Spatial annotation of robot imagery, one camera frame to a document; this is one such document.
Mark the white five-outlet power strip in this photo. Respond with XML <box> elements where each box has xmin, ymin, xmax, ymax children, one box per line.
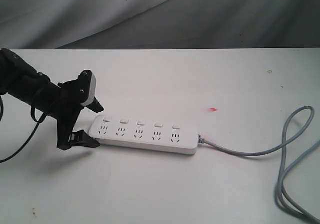
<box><xmin>88</xmin><ymin>115</ymin><xmax>199</xmax><ymax>155</ymax></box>

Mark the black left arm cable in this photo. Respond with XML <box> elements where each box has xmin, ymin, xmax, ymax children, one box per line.
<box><xmin>0</xmin><ymin>71</ymin><xmax>66</xmax><ymax>163</ymax></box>

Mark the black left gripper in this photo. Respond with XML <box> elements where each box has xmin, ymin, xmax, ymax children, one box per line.
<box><xmin>56</xmin><ymin>80</ymin><xmax>104</xmax><ymax>150</ymax></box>

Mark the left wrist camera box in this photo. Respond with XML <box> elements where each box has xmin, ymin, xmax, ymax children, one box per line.
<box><xmin>77</xmin><ymin>69</ymin><xmax>96</xmax><ymax>107</ymax></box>

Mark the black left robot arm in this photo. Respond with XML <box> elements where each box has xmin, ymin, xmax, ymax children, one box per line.
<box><xmin>0</xmin><ymin>48</ymin><xmax>103</xmax><ymax>150</ymax></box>

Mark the grey backdrop cloth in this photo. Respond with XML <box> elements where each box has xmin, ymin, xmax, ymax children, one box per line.
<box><xmin>0</xmin><ymin>0</ymin><xmax>320</xmax><ymax>49</ymax></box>

